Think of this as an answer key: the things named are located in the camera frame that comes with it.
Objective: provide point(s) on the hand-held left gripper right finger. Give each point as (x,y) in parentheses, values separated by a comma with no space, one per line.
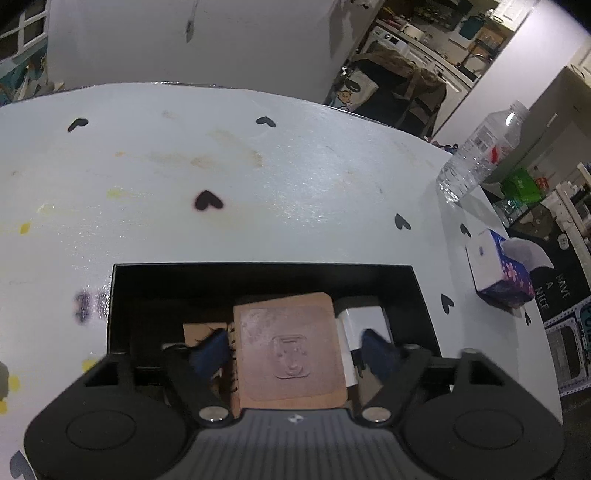
(376,354)

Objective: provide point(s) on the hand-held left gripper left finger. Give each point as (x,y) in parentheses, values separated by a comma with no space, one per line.
(210,354)

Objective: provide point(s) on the carved wooden block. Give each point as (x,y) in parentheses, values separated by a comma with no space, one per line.
(198,333)

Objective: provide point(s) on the white charger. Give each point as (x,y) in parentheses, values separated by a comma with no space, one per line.
(364,319)

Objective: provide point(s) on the black cardboard box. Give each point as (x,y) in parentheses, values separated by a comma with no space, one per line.
(258,281)

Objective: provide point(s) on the blue floral tissue box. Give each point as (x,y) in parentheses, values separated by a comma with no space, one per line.
(494,272)

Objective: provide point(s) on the black doormat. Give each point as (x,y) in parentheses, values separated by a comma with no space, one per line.
(563,286)

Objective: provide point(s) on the green bag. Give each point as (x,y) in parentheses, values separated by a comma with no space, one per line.
(519,187)

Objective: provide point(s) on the clear water bottle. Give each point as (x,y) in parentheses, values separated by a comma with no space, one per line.
(485,152)

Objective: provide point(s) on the chair with brown jacket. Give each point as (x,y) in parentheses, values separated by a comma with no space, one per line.
(406,92)

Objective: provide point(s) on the duck print tote bag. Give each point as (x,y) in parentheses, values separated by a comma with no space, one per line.
(353,90)

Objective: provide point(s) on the washing machine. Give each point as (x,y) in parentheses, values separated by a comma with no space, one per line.
(385,39)

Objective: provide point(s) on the white kitchen appliance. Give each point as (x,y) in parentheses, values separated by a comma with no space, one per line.
(413,31)

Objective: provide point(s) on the patterned cabinet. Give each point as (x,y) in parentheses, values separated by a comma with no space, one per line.
(18,81)

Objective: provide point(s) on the teal jug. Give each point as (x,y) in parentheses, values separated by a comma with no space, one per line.
(471,26)

